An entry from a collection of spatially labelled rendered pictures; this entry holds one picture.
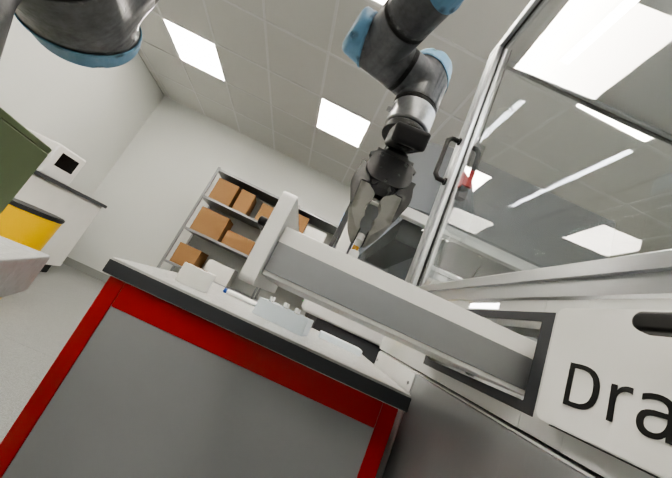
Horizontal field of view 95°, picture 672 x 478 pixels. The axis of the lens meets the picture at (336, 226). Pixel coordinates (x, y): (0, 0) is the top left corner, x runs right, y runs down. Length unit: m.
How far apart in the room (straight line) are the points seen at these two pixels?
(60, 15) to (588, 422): 0.60
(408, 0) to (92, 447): 0.79
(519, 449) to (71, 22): 0.63
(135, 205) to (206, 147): 1.31
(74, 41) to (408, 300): 0.47
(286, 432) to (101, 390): 0.31
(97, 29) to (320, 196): 4.56
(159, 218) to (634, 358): 5.02
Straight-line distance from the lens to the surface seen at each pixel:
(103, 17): 0.46
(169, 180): 5.23
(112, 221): 5.33
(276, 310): 0.72
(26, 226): 2.86
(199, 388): 0.63
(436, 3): 0.47
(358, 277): 0.36
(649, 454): 0.32
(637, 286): 0.38
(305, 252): 0.36
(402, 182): 0.47
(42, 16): 0.46
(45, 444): 0.73
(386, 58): 0.54
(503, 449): 0.45
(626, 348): 0.35
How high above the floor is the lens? 0.82
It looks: 15 degrees up
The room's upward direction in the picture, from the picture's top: 25 degrees clockwise
